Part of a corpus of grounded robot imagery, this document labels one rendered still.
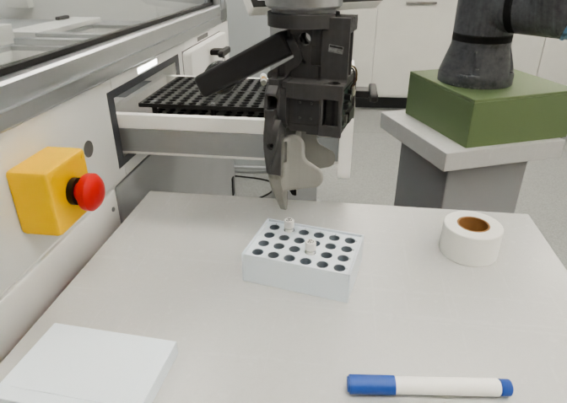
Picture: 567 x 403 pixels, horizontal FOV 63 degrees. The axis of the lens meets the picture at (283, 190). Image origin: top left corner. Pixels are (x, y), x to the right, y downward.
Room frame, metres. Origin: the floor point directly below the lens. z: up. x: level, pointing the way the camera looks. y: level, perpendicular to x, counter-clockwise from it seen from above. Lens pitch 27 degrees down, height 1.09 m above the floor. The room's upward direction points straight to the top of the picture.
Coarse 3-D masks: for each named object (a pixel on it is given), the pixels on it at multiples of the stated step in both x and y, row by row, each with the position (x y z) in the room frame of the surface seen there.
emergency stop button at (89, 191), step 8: (88, 176) 0.43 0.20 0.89; (96, 176) 0.44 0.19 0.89; (80, 184) 0.42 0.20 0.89; (88, 184) 0.42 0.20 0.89; (96, 184) 0.43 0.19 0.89; (104, 184) 0.45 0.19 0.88; (80, 192) 0.42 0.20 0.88; (88, 192) 0.42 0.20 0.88; (96, 192) 0.43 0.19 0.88; (104, 192) 0.44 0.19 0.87; (80, 200) 0.41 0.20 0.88; (88, 200) 0.42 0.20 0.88; (96, 200) 0.43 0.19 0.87; (88, 208) 0.42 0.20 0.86; (96, 208) 0.43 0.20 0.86
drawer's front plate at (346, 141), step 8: (352, 64) 0.82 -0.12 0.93; (352, 120) 0.58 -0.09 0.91; (344, 128) 0.58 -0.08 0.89; (352, 128) 0.58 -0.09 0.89; (344, 136) 0.58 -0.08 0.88; (352, 136) 0.58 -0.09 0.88; (344, 144) 0.58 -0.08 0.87; (352, 144) 0.58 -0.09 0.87; (344, 152) 0.58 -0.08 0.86; (344, 160) 0.58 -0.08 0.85; (344, 168) 0.58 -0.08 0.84; (344, 176) 0.58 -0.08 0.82
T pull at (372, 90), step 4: (372, 84) 0.74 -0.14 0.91; (356, 88) 0.73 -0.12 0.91; (360, 88) 0.73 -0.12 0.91; (364, 88) 0.73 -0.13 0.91; (368, 88) 0.73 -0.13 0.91; (372, 88) 0.72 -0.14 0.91; (356, 92) 0.71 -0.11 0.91; (360, 92) 0.71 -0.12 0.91; (364, 92) 0.71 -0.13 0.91; (368, 92) 0.71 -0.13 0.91; (372, 92) 0.70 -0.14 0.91; (376, 92) 0.70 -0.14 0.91; (356, 96) 0.71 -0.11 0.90; (360, 96) 0.71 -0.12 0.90; (364, 96) 0.71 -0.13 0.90; (368, 96) 0.71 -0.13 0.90; (372, 96) 0.68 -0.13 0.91; (376, 96) 0.68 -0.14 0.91; (372, 100) 0.68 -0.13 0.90; (376, 100) 0.68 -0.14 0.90
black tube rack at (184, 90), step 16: (176, 80) 0.82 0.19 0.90; (192, 80) 0.82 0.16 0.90; (256, 80) 0.82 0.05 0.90; (160, 96) 0.72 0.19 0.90; (176, 96) 0.72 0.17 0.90; (192, 96) 0.72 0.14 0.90; (208, 96) 0.72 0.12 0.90; (224, 96) 0.72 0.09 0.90; (240, 96) 0.72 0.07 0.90; (256, 96) 0.72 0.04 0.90; (160, 112) 0.73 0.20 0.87; (176, 112) 0.73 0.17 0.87; (192, 112) 0.73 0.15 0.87; (208, 112) 0.73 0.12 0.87; (224, 112) 0.73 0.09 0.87; (240, 112) 0.73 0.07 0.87; (256, 112) 0.73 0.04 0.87
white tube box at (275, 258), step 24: (264, 240) 0.47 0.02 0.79; (288, 240) 0.46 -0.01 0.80; (336, 240) 0.48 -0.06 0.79; (360, 240) 0.46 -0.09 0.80; (264, 264) 0.42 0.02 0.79; (288, 264) 0.41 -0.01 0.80; (312, 264) 0.42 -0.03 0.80; (336, 264) 0.42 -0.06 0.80; (288, 288) 0.41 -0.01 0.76; (312, 288) 0.41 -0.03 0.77; (336, 288) 0.40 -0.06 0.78
